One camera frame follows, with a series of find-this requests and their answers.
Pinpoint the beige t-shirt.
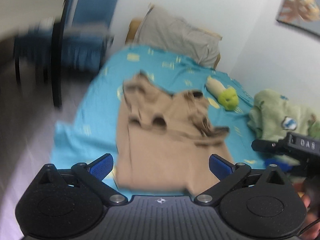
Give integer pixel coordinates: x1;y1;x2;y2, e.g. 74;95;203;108
115;73;232;196

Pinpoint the person's right hand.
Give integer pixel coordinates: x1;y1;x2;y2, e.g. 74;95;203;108
302;177;319;218

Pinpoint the green fleece blanket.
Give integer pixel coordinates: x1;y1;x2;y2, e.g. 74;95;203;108
247;89;319;141

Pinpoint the turquoise patterned bed sheet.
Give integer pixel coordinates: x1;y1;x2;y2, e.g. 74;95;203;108
49;43;296;198

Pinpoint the green plush toy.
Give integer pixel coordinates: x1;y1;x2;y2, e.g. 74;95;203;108
206;76;239;111

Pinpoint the blue chair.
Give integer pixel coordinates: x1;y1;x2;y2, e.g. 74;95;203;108
14;0;118;107

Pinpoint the grey pillow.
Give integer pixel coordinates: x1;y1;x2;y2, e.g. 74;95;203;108
134;3;223;68

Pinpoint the wall picture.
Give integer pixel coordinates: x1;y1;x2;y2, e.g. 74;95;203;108
276;0;319;37

